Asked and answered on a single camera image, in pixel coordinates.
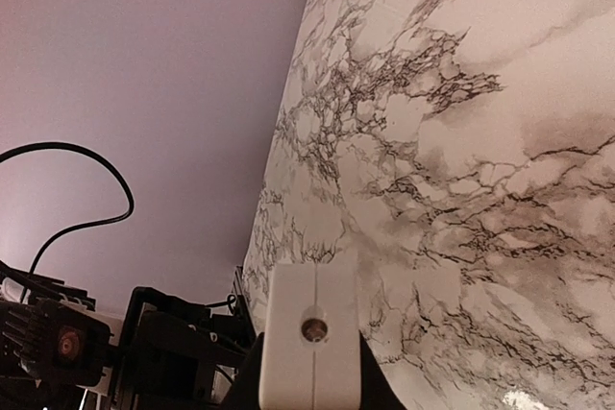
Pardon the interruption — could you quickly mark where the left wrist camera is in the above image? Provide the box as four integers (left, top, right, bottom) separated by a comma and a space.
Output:
1, 299, 111, 387

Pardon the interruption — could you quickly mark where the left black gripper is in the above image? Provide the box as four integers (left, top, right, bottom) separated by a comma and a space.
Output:
112, 287, 250, 409

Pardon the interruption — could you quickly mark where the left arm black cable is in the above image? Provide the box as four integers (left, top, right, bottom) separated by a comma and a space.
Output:
0, 141, 135, 286

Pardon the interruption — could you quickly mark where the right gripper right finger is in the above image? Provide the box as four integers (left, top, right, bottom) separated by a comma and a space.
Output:
359, 334, 406, 410

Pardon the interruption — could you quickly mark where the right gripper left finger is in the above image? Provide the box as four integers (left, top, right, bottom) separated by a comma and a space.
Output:
219, 333, 264, 410

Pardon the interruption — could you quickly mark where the white remote control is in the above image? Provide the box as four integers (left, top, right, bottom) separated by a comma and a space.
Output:
258, 263, 361, 410

